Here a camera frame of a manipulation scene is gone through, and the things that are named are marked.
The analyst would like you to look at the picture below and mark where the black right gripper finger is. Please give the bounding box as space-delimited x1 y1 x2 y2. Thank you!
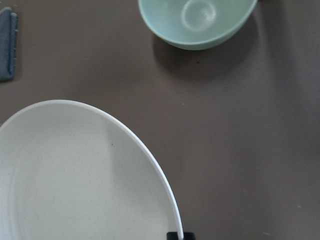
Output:
166 231 196 240

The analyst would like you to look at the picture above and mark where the white round plate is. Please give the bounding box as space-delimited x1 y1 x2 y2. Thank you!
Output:
0 100 184 240

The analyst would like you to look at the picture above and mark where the green bowl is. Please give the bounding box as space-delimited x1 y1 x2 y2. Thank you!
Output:
138 0 257 51

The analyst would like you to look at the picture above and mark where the grey folded cloth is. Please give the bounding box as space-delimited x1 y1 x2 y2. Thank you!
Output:
0 6 18 82

